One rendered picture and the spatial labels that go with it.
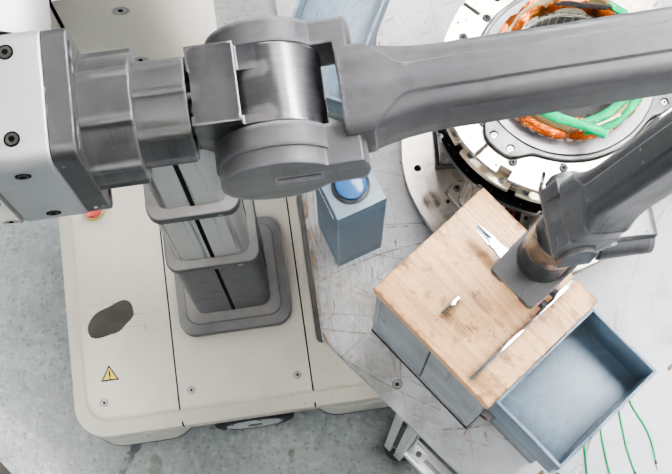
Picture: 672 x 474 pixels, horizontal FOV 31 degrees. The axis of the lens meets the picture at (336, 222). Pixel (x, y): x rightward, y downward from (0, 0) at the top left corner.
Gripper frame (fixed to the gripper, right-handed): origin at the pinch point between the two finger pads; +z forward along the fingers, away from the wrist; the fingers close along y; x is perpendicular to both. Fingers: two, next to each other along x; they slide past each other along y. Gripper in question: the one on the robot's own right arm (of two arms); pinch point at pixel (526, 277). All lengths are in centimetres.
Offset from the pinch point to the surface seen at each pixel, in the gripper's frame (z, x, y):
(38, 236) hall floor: 113, 83, -35
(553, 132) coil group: -4.2, 10.0, 14.1
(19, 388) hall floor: 113, 61, -59
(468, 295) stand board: 3.3, 3.4, -5.8
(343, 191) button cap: 5.8, 24.0, -7.0
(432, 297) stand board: 3.5, 6.3, -9.1
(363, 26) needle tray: 7.2, 39.2, 11.4
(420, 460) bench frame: 91, -7, -11
